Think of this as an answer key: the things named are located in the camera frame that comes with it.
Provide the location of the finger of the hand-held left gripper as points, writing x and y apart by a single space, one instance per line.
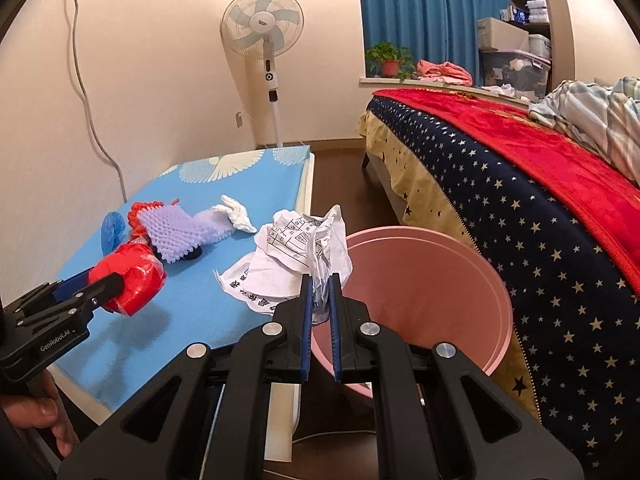
102 290
70 285

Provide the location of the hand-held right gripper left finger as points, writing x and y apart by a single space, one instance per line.
306 332

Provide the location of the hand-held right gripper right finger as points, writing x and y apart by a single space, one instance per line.
334 340

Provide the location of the red plastic bag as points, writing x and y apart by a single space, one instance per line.
135 280

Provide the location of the white printed paper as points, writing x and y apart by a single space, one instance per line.
290 245

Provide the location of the pink plastic bin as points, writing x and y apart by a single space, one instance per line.
425 300

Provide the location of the person's left hand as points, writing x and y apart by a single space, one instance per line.
45 407

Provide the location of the blue plastic bag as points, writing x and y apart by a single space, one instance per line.
111 230

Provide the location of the purple foam net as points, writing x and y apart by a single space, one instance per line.
175 230

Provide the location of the crumpled white tissue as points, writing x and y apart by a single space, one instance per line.
235 212

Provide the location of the blue patterned table mat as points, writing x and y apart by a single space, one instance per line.
280 195

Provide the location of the yellow star-patterned bed sheet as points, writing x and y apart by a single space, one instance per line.
430 185

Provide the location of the bed with star blanket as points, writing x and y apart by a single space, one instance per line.
500 240

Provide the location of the white window sill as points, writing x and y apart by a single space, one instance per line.
380 81

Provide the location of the red blanket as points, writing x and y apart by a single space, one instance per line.
500 125

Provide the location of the potted green plant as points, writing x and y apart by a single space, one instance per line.
390 66

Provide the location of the pink folded clothes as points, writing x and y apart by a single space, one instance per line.
442 70

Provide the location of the white cloth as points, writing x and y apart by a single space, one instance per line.
505 92

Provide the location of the white standing fan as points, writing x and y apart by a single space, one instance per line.
263 22

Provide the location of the clear plastic storage bin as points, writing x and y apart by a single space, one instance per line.
515 72

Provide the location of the blue curtain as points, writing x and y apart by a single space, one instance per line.
425 10

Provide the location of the grey cardboard box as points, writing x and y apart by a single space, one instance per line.
500 35

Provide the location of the plaid quilt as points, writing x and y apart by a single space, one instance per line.
600 115

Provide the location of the white lidded container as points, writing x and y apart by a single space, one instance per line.
540 46

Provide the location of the white blue packages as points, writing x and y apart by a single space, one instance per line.
535 12

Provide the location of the wooden bookshelf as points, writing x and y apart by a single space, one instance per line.
557 10

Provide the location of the grey bed frame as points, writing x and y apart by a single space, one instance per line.
385 170

